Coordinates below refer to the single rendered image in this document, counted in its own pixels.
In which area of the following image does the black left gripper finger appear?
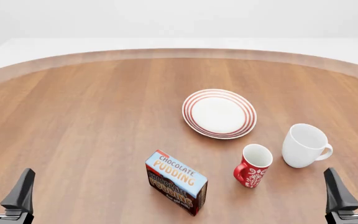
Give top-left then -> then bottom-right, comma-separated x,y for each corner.
0,168 -> 36,215

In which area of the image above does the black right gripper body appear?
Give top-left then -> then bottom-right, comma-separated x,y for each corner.
324,208 -> 358,224

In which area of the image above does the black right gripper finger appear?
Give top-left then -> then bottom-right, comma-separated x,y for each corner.
323,167 -> 358,215

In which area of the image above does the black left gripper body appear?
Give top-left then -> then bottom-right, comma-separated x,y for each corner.
0,208 -> 35,224

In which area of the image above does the white plate with red rings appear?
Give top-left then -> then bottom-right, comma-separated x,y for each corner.
181,88 -> 258,140

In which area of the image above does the chocolate pudding box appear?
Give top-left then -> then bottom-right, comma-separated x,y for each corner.
145,149 -> 209,217

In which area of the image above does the red mug with white pattern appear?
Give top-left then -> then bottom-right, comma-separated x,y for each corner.
233,143 -> 273,189

